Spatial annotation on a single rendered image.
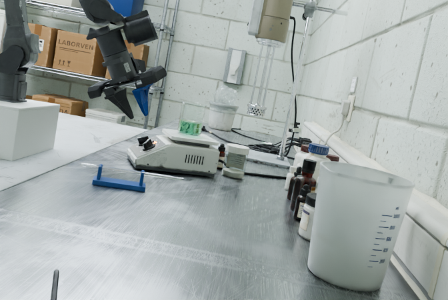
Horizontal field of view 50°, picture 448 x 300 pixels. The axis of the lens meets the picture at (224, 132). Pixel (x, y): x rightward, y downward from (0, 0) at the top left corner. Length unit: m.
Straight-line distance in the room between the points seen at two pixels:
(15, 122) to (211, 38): 2.74
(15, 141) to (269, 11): 0.89
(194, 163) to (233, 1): 2.63
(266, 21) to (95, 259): 1.11
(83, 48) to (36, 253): 2.94
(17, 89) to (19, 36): 0.11
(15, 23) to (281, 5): 0.81
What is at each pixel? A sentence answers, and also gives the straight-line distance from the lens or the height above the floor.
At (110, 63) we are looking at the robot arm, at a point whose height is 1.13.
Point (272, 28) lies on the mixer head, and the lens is 1.56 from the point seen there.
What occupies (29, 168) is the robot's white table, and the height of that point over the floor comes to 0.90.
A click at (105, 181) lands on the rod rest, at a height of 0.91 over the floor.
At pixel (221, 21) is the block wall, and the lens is 3.67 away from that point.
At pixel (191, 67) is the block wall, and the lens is 3.67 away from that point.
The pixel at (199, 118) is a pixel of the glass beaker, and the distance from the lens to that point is 1.16.
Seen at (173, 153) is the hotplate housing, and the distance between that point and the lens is 1.12.
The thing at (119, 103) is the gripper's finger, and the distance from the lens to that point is 1.12.
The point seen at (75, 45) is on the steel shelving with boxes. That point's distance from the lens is 3.52.
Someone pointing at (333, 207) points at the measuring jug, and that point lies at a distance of 0.65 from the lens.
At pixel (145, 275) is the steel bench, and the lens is 0.59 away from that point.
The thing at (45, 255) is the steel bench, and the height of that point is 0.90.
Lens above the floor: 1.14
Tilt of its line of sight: 6 degrees down
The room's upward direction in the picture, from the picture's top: 11 degrees clockwise
